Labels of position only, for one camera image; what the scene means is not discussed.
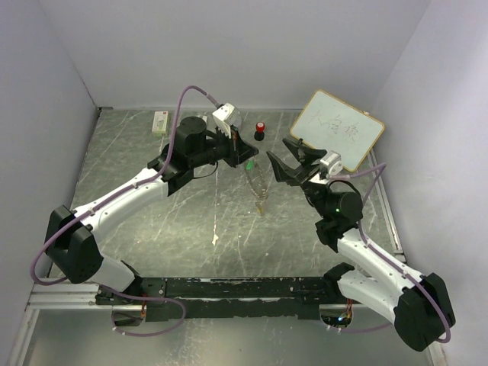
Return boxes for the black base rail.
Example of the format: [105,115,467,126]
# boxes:
[95,276,369,323]

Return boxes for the purple cable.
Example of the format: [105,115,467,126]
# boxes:
[327,162,452,334]
[30,85,220,337]

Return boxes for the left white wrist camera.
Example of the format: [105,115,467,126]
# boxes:
[212,103,242,139]

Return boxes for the red black stamp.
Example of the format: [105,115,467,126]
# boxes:
[254,122,265,141]

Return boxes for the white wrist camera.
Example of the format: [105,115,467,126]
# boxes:
[212,103,242,139]
[316,151,343,180]

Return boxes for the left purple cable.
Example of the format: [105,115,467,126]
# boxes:
[30,85,220,337]

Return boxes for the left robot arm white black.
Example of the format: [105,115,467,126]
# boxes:
[44,117,258,304]

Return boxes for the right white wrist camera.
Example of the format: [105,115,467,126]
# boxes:
[316,151,343,180]

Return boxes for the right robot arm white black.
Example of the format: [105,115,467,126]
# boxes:
[267,138,455,352]

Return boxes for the small whiteboard yellow frame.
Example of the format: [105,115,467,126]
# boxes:
[290,89,385,172]

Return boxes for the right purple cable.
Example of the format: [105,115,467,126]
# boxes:
[327,162,452,334]

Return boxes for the metal disc with keyrings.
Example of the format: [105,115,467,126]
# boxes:
[244,159,268,201]

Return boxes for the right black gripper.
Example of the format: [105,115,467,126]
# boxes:
[268,137,332,218]

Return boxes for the aluminium frame rail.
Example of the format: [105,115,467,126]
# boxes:
[26,281,115,308]

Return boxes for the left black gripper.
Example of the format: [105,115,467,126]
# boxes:
[190,123,259,168]

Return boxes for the green white staples box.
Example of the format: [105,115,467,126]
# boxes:
[152,111,169,137]

